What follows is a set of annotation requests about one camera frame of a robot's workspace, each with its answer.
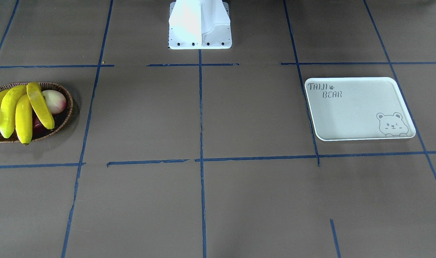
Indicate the brown wicker basket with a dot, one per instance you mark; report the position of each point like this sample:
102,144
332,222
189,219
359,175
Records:
60,119

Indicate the white bear tray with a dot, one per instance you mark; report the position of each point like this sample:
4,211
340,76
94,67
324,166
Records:
357,109

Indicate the pale red apple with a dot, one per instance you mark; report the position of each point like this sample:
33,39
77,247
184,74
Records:
55,101

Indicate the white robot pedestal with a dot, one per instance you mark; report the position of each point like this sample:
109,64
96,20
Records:
199,24

